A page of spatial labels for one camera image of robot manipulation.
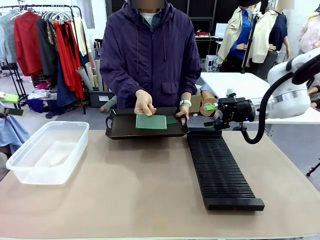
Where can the white wristband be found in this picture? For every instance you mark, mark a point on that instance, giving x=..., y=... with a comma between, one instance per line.
x=185, y=102

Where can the black jacket on hanger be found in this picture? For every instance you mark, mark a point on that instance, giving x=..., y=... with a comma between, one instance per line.
x=46, y=50

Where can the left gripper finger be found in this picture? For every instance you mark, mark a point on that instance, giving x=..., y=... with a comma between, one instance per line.
x=13, y=112
x=8, y=98

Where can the white work table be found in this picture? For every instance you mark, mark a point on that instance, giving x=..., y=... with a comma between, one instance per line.
x=237, y=82

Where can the black tripod leg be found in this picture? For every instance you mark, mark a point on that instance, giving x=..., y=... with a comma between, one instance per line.
x=313, y=168

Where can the person in purple jacket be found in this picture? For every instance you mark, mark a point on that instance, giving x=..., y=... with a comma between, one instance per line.
x=150, y=62

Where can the mannequin cream jacket blue shirt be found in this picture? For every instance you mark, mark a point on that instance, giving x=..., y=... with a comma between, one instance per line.
x=237, y=32

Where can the black camera tripod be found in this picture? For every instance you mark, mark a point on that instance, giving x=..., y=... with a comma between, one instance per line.
x=250, y=42

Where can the person's right forearm purple sleeve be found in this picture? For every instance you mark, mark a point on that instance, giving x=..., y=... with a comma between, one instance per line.
x=117, y=83

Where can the person's right hand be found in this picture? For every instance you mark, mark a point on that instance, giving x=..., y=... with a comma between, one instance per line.
x=145, y=103

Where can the long red dress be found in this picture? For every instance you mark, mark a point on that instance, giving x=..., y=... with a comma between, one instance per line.
x=67, y=65

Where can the person's left hand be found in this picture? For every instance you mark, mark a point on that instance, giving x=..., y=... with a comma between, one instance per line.
x=184, y=113

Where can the large green perforated PCB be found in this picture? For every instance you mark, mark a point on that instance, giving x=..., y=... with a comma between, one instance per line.
x=151, y=123

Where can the white plastic crate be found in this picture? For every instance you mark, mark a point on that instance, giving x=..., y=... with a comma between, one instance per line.
x=211, y=63

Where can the black slotted PCB rack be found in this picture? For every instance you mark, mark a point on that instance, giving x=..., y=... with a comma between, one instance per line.
x=220, y=170

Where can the person's left forearm purple sleeve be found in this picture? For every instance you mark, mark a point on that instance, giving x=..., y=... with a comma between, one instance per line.
x=191, y=85

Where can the red shirt on hanger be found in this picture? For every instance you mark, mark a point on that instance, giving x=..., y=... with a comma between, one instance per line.
x=27, y=42

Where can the light blue cloth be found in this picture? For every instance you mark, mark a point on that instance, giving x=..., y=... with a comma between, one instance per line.
x=12, y=132

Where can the black metal clothes rack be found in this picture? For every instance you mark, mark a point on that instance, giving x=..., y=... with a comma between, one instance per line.
x=75, y=10

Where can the mannequin cream cape navy top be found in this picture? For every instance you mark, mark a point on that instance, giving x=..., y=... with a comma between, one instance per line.
x=272, y=37

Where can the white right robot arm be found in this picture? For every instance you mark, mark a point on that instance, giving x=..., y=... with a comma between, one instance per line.
x=287, y=100

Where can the small dark green PCB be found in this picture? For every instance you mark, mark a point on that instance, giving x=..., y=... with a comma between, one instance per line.
x=172, y=120

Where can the clear plastic storage box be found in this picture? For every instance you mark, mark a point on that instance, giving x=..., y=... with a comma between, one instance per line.
x=50, y=155

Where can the bundle of paper rolls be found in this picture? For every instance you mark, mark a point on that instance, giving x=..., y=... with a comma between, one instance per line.
x=90, y=75

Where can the pile of clothes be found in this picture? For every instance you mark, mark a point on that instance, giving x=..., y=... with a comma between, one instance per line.
x=40, y=100

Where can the cream garment on hanger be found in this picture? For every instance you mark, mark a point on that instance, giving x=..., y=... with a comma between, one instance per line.
x=80, y=35

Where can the brown cardboard spools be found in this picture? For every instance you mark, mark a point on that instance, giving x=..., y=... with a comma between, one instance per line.
x=208, y=100

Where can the dark blue hanging garment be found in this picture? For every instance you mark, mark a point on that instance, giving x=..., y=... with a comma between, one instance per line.
x=65, y=90

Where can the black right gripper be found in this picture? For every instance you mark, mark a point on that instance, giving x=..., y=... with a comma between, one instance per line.
x=236, y=110

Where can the mannequin in pink garment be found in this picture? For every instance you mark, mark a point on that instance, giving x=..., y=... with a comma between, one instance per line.
x=310, y=35

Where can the grey storage bin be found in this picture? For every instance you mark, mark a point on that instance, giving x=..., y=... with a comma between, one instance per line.
x=100, y=98

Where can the grey garment on hanger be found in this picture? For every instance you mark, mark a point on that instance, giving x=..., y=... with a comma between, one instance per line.
x=7, y=35

